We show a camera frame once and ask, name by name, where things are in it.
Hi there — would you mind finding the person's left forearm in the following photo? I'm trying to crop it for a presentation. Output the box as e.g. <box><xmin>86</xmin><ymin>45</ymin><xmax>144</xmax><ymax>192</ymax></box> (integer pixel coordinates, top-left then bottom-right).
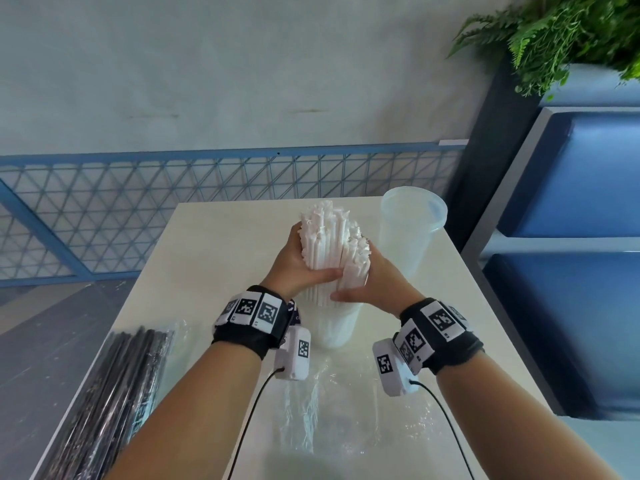
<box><xmin>107</xmin><ymin>339</ymin><xmax>263</xmax><ymax>480</ymax></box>

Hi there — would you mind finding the pale planter box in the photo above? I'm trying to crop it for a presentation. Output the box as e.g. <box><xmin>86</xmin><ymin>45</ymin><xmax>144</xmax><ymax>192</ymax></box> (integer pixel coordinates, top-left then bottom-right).
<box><xmin>539</xmin><ymin>63</ymin><xmax>640</xmax><ymax>108</ymax></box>

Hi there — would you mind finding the black pillar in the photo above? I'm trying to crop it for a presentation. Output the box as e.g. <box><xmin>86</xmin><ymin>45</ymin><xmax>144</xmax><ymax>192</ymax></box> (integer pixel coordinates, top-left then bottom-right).
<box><xmin>445</xmin><ymin>59</ymin><xmax>543</xmax><ymax>251</ymax></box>

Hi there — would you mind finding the beige table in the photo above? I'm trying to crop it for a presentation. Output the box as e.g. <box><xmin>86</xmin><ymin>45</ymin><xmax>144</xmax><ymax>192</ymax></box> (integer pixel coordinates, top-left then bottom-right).
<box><xmin>29</xmin><ymin>196</ymin><xmax>601</xmax><ymax>480</ymax></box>

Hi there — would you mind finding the black right camera cable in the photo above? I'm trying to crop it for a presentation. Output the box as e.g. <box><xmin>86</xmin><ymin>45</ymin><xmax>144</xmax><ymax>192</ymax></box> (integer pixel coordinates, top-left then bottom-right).
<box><xmin>409</xmin><ymin>378</ymin><xmax>476</xmax><ymax>480</ymax></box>

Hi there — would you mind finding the green fern plant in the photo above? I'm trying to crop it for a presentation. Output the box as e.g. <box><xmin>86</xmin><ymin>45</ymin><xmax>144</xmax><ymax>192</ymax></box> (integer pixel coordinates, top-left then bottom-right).
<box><xmin>447</xmin><ymin>0</ymin><xmax>640</xmax><ymax>101</ymax></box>

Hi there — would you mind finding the blue mesh fence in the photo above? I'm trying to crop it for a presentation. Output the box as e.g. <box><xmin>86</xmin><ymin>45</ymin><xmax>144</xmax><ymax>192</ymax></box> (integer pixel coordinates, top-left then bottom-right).
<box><xmin>0</xmin><ymin>140</ymin><xmax>469</xmax><ymax>288</ymax></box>

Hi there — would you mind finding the clear plastic cup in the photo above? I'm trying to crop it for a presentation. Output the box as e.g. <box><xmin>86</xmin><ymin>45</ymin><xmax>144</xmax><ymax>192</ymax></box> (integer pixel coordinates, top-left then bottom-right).
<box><xmin>302</xmin><ymin>279</ymin><xmax>365</xmax><ymax>351</ymax></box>
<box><xmin>377</xmin><ymin>187</ymin><xmax>449</xmax><ymax>281</ymax></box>

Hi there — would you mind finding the black camera cable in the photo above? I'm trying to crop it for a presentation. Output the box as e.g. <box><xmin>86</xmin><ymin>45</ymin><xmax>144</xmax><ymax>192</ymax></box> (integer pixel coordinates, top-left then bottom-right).
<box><xmin>227</xmin><ymin>367</ymin><xmax>286</xmax><ymax>480</ymax></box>
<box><xmin>409</xmin><ymin>378</ymin><xmax>476</xmax><ymax>480</ymax></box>

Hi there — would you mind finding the pack of black straws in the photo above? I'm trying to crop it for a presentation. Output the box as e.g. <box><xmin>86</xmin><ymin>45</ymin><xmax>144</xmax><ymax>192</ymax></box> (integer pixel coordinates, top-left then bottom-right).
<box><xmin>35</xmin><ymin>319</ymin><xmax>189</xmax><ymax>480</ymax></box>

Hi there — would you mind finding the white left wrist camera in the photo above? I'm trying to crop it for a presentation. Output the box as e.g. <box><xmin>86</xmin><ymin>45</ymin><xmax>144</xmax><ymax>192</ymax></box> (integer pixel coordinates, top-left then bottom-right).
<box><xmin>272</xmin><ymin>325</ymin><xmax>313</xmax><ymax>381</ymax></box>

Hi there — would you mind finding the black left camera cable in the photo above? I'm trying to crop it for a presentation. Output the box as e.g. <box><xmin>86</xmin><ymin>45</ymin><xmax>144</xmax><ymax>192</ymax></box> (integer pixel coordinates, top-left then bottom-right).
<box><xmin>227</xmin><ymin>367</ymin><xmax>286</xmax><ymax>480</ymax></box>

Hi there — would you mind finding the blue bench cushion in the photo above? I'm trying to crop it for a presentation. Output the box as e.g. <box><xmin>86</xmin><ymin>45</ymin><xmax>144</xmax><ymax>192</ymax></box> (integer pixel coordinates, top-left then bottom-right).
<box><xmin>482</xmin><ymin>253</ymin><xmax>640</xmax><ymax>421</ymax></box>
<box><xmin>497</xmin><ymin>112</ymin><xmax>640</xmax><ymax>239</ymax></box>

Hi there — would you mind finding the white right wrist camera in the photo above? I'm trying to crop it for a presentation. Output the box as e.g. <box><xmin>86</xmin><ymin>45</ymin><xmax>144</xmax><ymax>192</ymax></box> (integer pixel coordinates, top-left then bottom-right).
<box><xmin>371</xmin><ymin>338</ymin><xmax>421</xmax><ymax>397</ymax></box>

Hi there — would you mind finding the person's right hand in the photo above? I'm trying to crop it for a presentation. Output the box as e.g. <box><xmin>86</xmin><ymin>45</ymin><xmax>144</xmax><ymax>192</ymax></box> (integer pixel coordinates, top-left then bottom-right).
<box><xmin>329</xmin><ymin>248</ymin><xmax>426</xmax><ymax>319</ymax></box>

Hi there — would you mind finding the person's left hand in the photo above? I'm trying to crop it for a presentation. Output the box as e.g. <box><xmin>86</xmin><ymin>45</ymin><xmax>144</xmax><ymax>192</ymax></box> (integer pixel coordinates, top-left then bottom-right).
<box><xmin>259</xmin><ymin>222</ymin><xmax>346</xmax><ymax>301</ymax></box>

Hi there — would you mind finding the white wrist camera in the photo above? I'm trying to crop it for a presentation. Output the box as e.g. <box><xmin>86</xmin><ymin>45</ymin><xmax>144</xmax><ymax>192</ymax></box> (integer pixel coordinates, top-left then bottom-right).
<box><xmin>272</xmin><ymin>325</ymin><xmax>313</xmax><ymax>381</ymax></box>
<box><xmin>371</xmin><ymin>338</ymin><xmax>421</xmax><ymax>397</ymax></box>

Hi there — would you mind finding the bundle of white paper straws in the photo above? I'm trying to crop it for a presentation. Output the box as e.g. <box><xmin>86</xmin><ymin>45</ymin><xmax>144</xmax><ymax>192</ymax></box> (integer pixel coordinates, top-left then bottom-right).
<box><xmin>297</xmin><ymin>197</ymin><xmax>375</xmax><ymax>311</ymax></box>

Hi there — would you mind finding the clear plastic bag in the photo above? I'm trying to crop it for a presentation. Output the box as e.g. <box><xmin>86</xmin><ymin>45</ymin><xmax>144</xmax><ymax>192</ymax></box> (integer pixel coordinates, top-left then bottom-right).
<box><xmin>277</xmin><ymin>354</ymin><xmax>451</xmax><ymax>461</ymax></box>

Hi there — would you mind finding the black right wristband with markers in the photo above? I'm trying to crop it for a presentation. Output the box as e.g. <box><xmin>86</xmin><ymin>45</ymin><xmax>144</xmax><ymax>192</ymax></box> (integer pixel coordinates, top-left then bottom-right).
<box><xmin>392</xmin><ymin>297</ymin><xmax>485</xmax><ymax>377</ymax></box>

